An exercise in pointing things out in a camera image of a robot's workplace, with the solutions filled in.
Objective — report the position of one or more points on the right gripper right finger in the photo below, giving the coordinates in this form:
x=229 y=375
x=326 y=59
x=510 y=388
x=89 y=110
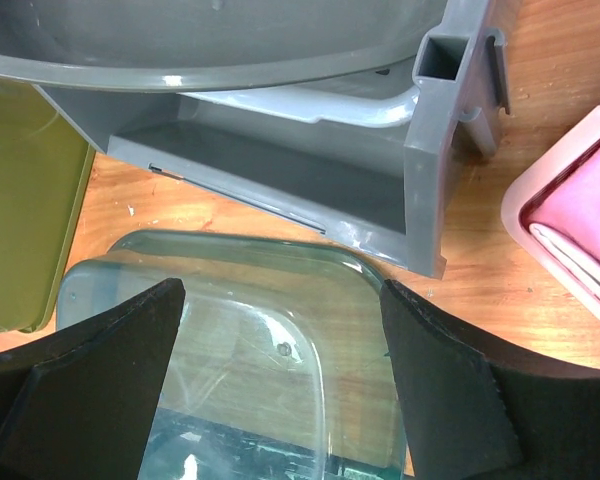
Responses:
x=476 y=406

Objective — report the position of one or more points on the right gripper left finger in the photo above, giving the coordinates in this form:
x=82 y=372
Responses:
x=79 y=403

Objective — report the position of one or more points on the clear teal plastic tub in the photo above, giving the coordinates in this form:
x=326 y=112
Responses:
x=280 y=369

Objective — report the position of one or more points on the olive green slotted basket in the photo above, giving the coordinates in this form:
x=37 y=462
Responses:
x=44 y=169

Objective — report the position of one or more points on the dark grey plastic tub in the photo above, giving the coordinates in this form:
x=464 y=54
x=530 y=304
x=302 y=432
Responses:
x=156 y=46

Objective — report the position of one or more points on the pink plastic basket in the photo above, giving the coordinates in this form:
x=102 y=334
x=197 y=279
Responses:
x=537 y=182

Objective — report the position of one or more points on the pink folded cloth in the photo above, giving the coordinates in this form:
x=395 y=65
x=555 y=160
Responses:
x=567 y=224

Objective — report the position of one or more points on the large grey storage bin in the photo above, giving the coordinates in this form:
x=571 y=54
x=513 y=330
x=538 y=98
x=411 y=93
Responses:
x=369 y=160

